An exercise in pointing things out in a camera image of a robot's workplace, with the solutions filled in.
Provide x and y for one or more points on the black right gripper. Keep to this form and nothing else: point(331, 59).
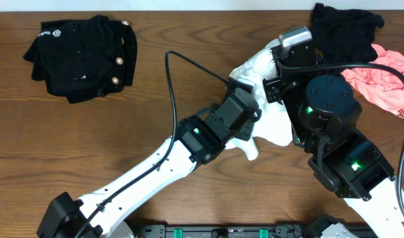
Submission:
point(274, 87)

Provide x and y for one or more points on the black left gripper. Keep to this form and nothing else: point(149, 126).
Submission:
point(245, 133)

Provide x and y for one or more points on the white t-shirt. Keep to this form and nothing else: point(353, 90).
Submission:
point(274, 124)

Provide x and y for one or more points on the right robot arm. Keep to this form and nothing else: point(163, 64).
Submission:
point(323, 113)

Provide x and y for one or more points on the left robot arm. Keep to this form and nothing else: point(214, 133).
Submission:
point(197, 140)

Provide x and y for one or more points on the black crumpled garment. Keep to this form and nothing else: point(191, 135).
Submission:
point(345, 36)

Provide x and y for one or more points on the pink crumpled garment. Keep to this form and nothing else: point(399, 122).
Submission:
point(380, 87)

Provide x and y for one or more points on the black jacket with gold buttons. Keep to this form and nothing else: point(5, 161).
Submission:
point(84, 59)

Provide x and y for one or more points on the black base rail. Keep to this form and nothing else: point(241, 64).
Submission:
point(165, 231)

